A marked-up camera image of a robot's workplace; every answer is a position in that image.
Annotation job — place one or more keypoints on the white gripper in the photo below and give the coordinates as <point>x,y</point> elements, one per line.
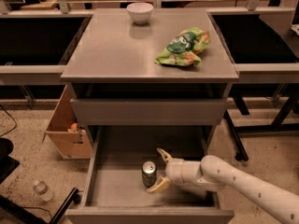
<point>174,171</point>

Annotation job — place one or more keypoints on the green soda can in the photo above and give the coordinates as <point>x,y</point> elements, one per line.
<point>149,173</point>

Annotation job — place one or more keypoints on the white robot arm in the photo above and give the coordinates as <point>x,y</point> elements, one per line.
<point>212,173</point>

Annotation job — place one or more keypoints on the open middle drawer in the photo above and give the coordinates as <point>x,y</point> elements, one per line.
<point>115,193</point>

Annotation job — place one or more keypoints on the closed top drawer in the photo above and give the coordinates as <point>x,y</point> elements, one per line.
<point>146,112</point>

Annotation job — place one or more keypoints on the grey drawer cabinet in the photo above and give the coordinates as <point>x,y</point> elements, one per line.
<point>115,60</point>

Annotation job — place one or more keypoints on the black table leg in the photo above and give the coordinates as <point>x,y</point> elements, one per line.
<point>241,154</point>

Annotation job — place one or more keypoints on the cardboard box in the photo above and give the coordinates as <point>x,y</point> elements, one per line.
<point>71,141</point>

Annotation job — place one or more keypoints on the green chip bag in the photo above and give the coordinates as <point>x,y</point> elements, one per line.
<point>185,48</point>

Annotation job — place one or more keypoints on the clear plastic water bottle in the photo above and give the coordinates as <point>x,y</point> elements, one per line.
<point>43,190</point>

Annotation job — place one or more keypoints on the white bowl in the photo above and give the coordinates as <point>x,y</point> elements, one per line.
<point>140,13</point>

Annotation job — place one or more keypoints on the black chair base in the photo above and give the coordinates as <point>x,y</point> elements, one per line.
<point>18,199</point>

